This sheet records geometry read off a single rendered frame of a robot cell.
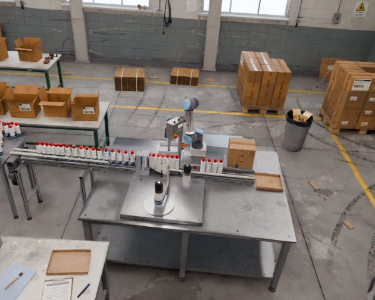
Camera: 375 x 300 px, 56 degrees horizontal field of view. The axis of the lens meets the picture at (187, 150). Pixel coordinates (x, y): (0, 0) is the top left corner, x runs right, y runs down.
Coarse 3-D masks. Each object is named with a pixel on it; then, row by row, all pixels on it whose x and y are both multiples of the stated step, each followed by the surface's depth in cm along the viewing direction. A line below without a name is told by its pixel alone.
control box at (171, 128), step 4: (172, 120) 381; (176, 120) 382; (180, 120) 382; (168, 124) 377; (172, 124) 374; (176, 124) 377; (168, 128) 379; (172, 128) 376; (176, 128) 379; (180, 128) 386; (168, 132) 382; (172, 132) 378; (176, 132) 383; (180, 132) 389; (168, 136) 385; (172, 136) 381
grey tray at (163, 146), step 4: (160, 144) 455; (164, 144) 455; (172, 144) 455; (176, 144) 455; (160, 148) 450; (164, 148) 450; (172, 148) 451; (176, 148) 452; (160, 152) 439; (164, 152) 439; (168, 152) 438; (172, 152) 438; (176, 152) 438
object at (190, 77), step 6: (174, 72) 823; (180, 72) 825; (186, 72) 827; (192, 72) 830; (198, 72) 832; (174, 78) 809; (180, 78) 808; (186, 78) 807; (192, 78) 805; (198, 78) 817; (180, 84) 816; (186, 84) 815; (192, 84) 814
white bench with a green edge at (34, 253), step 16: (16, 240) 320; (32, 240) 321; (48, 240) 322; (64, 240) 324; (80, 240) 325; (0, 256) 306; (16, 256) 307; (32, 256) 308; (48, 256) 309; (96, 256) 312; (0, 272) 293; (96, 272) 298; (32, 288) 282; (80, 288) 285; (96, 288) 286
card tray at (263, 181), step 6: (258, 174) 416; (264, 174) 416; (270, 174) 415; (276, 174) 414; (258, 180) 408; (264, 180) 408; (270, 180) 409; (276, 180) 410; (258, 186) 394; (264, 186) 400; (270, 186) 400; (276, 186) 401; (282, 186) 397
